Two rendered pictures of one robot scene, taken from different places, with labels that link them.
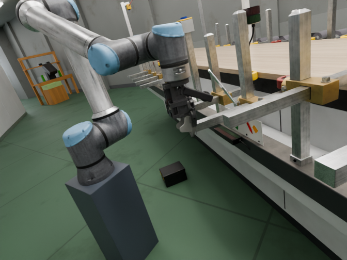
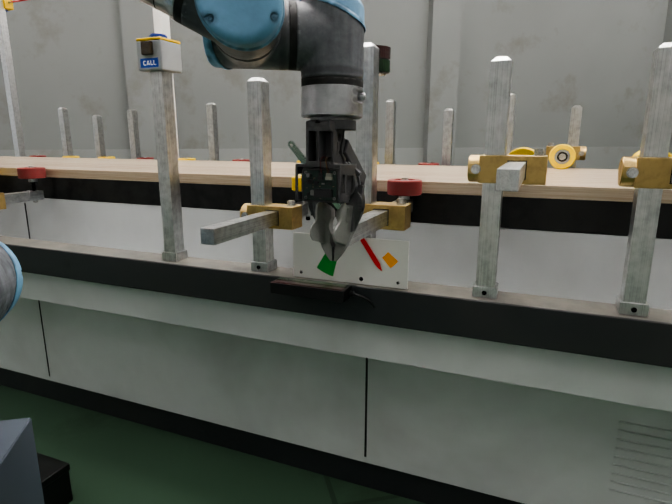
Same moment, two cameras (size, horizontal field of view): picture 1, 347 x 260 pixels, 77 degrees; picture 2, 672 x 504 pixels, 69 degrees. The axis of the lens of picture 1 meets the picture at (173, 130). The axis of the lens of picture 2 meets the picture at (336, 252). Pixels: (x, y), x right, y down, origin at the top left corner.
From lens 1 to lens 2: 0.64 m
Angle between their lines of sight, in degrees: 53
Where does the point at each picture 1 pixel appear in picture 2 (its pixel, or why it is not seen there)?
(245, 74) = (372, 155)
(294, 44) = (499, 101)
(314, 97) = (531, 175)
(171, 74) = (348, 98)
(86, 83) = not seen: outside the picture
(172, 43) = (359, 36)
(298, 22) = (508, 71)
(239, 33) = (373, 79)
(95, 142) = not seen: outside the picture
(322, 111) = (454, 234)
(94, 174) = not seen: outside the picture
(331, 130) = (468, 262)
